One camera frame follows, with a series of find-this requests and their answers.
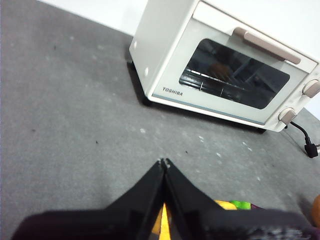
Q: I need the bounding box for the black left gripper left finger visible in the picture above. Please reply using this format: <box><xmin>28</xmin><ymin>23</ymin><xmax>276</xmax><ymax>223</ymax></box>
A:
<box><xmin>9</xmin><ymin>159</ymin><xmax>166</xmax><ymax>240</ymax></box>

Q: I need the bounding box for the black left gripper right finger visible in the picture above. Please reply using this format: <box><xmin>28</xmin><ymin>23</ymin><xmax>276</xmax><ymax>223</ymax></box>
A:
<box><xmin>163</xmin><ymin>158</ymin><xmax>320</xmax><ymax>240</ymax></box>

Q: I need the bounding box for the brown potato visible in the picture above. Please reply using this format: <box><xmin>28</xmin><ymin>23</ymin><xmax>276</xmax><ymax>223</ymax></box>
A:
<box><xmin>310</xmin><ymin>194</ymin><xmax>320</xmax><ymax>227</ymax></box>

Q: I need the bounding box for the glass oven door beige handle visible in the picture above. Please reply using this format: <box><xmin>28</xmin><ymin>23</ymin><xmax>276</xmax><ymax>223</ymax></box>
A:
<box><xmin>149</xmin><ymin>1</ymin><xmax>318</xmax><ymax>126</ymax></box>

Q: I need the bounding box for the beige oven timer knob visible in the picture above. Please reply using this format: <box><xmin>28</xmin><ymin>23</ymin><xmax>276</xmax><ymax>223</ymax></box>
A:
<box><xmin>278</xmin><ymin>107</ymin><xmax>297</xmax><ymax>125</ymax></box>

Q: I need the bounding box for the beige oven temperature knob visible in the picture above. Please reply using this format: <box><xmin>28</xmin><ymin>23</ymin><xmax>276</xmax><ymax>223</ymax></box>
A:
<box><xmin>302</xmin><ymin>79</ymin><xmax>320</xmax><ymax>98</ymax></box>

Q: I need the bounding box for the white Toshiba toaster oven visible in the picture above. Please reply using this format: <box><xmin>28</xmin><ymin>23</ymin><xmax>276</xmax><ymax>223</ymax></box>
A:
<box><xmin>128</xmin><ymin>0</ymin><xmax>320</xmax><ymax>133</ymax></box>

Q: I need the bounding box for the yellow corn cob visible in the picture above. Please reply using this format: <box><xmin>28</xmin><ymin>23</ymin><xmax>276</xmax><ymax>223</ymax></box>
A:
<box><xmin>151</xmin><ymin>199</ymin><xmax>237</xmax><ymax>240</ymax></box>

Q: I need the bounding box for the black oven power cable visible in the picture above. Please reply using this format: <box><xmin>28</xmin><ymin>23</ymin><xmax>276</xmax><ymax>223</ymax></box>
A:
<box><xmin>289</xmin><ymin>121</ymin><xmax>320</xmax><ymax>159</ymax></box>

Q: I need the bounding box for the metal wire oven rack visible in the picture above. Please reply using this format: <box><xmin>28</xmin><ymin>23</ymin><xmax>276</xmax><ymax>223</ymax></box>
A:
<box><xmin>180</xmin><ymin>67</ymin><xmax>247</xmax><ymax>101</ymax></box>

